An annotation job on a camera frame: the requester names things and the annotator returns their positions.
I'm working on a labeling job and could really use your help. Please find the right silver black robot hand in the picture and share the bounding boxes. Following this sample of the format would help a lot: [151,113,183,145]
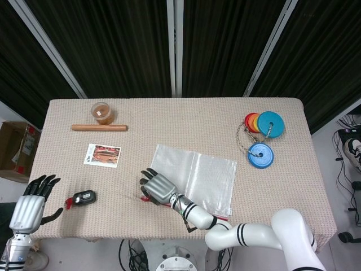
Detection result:
[139,168,179,206]

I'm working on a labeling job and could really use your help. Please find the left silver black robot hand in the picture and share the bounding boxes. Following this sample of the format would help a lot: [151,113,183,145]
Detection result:
[9,174,64,234]

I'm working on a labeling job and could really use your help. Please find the clear mesh bag red zipper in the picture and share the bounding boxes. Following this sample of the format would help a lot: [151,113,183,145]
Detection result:
[140,144,238,222]

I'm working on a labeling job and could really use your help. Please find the grey round robot base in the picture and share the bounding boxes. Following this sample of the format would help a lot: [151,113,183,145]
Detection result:
[155,245,198,271]

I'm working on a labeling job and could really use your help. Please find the brown cardboard box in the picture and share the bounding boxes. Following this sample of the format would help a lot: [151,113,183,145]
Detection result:
[0,121,42,183]

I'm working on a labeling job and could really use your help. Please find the printed photo card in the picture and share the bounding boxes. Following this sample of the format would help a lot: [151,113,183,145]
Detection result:
[83,143,122,169]

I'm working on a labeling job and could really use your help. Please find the beige woven tablecloth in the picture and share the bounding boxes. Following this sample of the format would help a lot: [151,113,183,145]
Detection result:
[28,97,338,252]

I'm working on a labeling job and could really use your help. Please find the wooden rolling pin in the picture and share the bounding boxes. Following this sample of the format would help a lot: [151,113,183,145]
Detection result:
[71,124,129,132]

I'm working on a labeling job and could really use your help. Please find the clear jar brown contents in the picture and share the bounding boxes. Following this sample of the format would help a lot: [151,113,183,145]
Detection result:
[90,102,116,125]

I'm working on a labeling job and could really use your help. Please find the blue disc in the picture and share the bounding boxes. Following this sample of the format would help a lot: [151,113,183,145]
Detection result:
[248,142,275,169]

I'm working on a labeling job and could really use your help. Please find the red disc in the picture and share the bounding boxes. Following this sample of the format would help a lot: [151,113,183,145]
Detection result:
[244,112,258,129]

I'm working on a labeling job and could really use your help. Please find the orange disc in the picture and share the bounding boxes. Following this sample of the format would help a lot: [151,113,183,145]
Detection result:
[248,113,259,132]

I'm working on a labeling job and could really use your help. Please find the large teal disc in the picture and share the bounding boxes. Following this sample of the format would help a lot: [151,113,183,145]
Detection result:
[257,111,285,140]

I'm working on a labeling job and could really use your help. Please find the black curtain panel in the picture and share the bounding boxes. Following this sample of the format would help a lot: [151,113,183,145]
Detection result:
[252,0,361,134]
[24,0,173,99]
[182,0,286,98]
[0,0,80,128]

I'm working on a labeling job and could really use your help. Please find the black chair base wheel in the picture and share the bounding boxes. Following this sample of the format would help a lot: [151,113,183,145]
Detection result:
[338,231,361,244]

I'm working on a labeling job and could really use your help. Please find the black white sneaker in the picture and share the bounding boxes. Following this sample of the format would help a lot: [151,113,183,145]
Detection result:
[344,137,361,173]

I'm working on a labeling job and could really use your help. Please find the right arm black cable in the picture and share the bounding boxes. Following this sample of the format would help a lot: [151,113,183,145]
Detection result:
[176,194,197,234]

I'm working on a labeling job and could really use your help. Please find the black device red strap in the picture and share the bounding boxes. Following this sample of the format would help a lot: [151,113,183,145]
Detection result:
[65,190,97,211]

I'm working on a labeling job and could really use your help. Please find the black cable bundle under table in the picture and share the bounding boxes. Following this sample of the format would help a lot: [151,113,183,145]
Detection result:
[118,238,150,271]

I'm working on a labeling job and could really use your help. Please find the aluminium frame post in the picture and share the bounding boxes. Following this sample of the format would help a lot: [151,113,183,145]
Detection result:
[7,0,87,99]
[243,0,298,97]
[166,0,184,98]

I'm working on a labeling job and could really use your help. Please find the black floor cables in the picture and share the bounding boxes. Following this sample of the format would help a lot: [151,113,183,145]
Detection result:
[332,112,361,213]

